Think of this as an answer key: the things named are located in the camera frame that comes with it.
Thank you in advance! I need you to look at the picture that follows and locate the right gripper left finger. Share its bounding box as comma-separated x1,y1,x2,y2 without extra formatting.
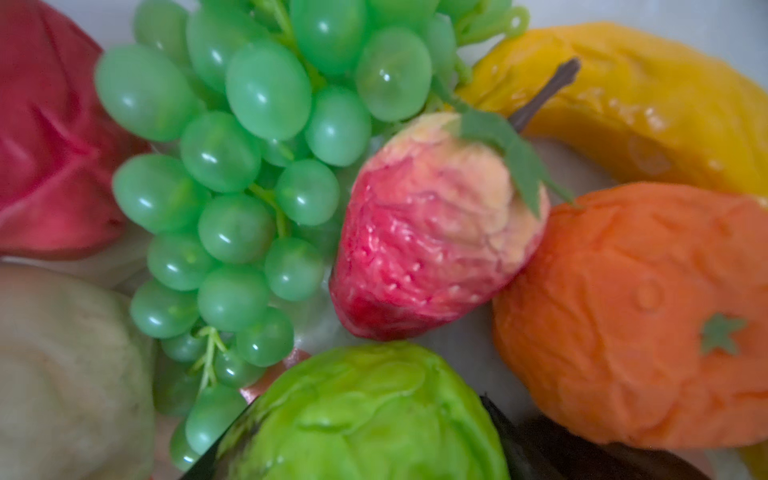
180,408,250,480

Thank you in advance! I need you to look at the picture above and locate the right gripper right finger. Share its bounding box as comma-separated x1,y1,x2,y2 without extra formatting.
480,395,707,480

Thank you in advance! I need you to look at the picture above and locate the fake beige fruit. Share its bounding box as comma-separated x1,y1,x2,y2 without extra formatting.
1,264,155,479

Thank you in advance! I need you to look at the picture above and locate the fake green apple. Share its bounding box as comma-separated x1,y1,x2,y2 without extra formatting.
213,342,510,479

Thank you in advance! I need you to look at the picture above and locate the fake orange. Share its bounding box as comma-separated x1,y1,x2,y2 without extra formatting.
493,183,767,449

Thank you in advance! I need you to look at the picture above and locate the fake red strawberry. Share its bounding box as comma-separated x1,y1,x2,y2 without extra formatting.
329,59,580,341

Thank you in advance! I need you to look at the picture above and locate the fake red fruit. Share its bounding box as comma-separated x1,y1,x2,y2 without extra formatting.
1,1,149,260

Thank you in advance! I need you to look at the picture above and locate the fake green grapes bunch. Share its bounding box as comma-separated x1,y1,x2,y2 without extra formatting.
95,1,530,472

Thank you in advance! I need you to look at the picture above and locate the fake yellow banana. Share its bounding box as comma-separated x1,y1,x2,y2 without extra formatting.
458,22,767,199

